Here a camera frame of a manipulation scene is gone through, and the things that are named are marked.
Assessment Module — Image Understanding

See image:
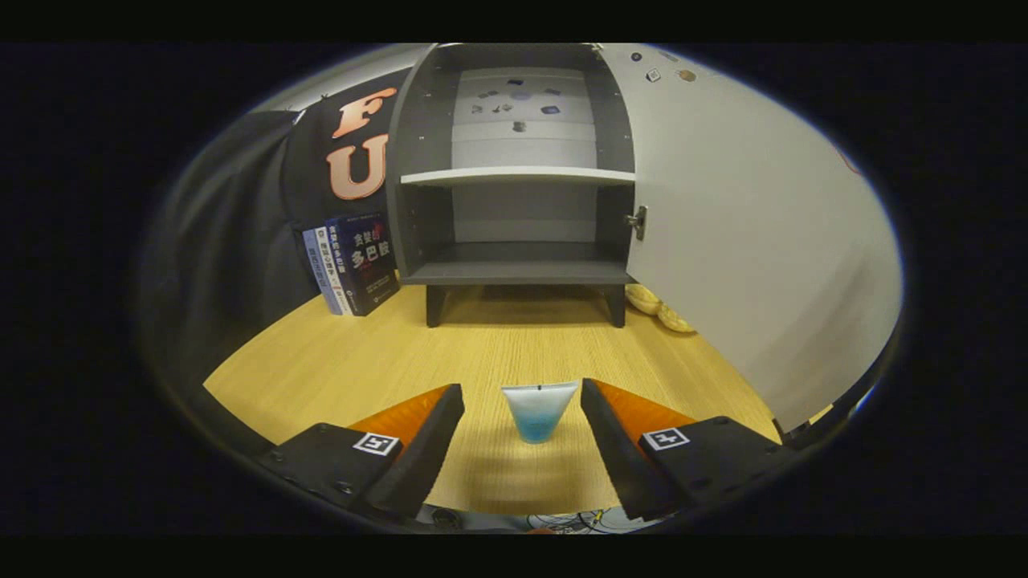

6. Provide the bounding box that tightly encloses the white cabinet shelf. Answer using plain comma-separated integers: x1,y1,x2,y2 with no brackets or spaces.
400,166,637,188

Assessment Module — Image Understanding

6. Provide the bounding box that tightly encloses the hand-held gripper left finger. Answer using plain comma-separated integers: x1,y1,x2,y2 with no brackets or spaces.
257,384,465,520

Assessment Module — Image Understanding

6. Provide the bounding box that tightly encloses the yellow round object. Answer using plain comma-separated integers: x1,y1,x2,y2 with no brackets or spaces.
657,303,698,334
625,283,663,315

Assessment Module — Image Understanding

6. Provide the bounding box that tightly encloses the black backdrop cloth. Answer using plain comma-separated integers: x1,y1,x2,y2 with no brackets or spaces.
137,68,412,378

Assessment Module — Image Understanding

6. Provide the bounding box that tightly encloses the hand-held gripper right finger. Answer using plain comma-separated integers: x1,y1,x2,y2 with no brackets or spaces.
580,378,796,521

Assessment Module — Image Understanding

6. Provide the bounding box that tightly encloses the dark blue book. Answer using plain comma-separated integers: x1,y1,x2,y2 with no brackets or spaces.
325,212,401,316

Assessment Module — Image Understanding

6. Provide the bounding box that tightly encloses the grey cabinet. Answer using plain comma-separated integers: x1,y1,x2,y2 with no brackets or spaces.
385,43,639,328

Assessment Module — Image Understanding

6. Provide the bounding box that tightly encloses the white book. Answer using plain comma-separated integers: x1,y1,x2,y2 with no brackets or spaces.
313,224,356,315

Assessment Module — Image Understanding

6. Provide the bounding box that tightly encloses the bundle of cables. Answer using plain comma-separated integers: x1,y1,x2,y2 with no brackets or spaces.
526,510,635,535

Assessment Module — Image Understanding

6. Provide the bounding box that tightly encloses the white cabinet door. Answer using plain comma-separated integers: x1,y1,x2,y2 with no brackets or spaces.
598,43,904,434

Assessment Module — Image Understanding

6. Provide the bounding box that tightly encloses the blue and white tube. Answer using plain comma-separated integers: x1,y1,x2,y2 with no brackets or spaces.
501,381,579,444

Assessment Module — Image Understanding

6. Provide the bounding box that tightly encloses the light blue book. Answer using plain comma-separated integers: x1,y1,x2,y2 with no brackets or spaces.
301,228,342,315

